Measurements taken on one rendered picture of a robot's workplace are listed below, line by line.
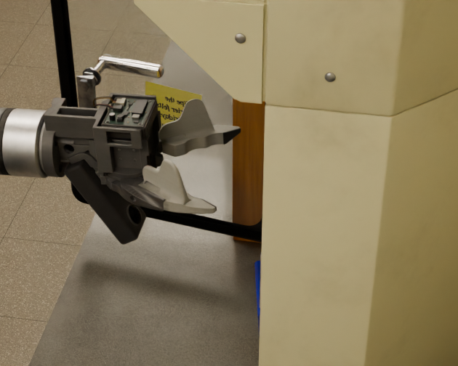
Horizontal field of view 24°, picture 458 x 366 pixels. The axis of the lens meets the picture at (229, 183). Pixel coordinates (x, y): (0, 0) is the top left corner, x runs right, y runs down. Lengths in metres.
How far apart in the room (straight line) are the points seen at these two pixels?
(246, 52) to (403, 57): 0.13
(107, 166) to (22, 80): 2.62
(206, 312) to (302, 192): 0.46
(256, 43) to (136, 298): 0.61
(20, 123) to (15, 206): 1.99
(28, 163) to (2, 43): 2.84
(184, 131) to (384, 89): 0.35
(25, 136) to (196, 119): 0.19
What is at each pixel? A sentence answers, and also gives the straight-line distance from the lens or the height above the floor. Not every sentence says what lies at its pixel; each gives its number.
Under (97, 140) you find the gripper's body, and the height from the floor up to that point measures 1.28.
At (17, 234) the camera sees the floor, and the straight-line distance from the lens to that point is 3.05.
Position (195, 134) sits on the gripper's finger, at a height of 1.24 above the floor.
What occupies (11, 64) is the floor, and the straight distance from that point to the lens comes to 3.84.
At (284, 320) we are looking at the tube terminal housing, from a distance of 1.08.
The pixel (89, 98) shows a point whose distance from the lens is 1.38.
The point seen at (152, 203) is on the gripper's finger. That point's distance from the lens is 1.11.
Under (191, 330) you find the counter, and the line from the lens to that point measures 1.38.
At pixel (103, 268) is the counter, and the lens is 1.47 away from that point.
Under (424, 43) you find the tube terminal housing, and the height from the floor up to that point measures 1.47.
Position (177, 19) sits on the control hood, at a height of 1.49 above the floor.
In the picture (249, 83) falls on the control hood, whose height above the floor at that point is 1.43.
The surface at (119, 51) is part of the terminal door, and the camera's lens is 1.34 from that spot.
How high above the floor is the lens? 1.91
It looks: 37 degrees down
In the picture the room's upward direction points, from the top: straight up
